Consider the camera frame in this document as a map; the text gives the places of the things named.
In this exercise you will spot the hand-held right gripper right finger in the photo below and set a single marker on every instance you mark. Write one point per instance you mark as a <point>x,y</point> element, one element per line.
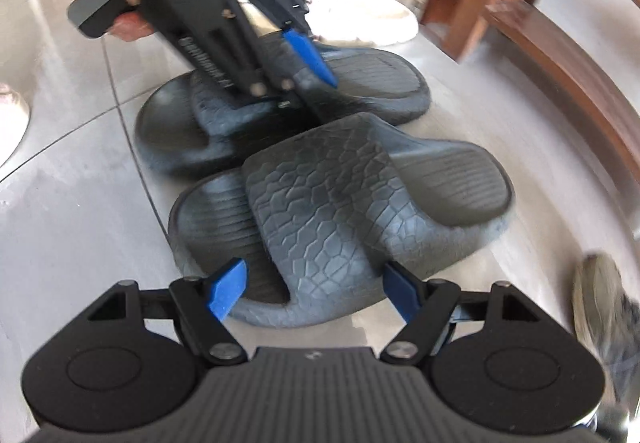
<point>402,293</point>

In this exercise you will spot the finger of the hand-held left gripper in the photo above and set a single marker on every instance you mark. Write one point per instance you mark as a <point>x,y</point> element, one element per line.
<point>272,73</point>
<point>310,55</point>

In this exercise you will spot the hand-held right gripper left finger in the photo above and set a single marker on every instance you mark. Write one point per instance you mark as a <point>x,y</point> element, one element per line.
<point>227,290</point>

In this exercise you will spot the cream slipper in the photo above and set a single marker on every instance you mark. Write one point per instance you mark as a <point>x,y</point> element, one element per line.
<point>370,18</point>

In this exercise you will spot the dark grey textured slide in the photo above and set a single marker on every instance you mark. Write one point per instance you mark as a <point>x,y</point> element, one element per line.
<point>320,213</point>
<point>380,73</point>

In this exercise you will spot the grey sneaker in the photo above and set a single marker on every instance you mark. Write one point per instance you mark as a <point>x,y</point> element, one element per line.
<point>605,303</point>

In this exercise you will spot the wooden shoe rack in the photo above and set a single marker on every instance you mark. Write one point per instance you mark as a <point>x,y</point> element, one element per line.
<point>565,68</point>

